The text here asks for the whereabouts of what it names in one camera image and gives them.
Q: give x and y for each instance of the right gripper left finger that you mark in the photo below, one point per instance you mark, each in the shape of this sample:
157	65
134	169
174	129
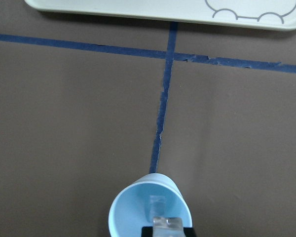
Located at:
147	231

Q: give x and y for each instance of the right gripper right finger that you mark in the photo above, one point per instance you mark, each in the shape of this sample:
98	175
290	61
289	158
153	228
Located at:
189	232

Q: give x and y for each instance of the ice cube in cup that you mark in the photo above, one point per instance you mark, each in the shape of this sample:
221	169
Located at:
155	206

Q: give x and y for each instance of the cream bear serving tray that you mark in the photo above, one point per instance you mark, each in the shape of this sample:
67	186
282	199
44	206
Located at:
278	15

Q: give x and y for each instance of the light blue plastic cup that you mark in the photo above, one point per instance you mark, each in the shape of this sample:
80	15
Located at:
127	212

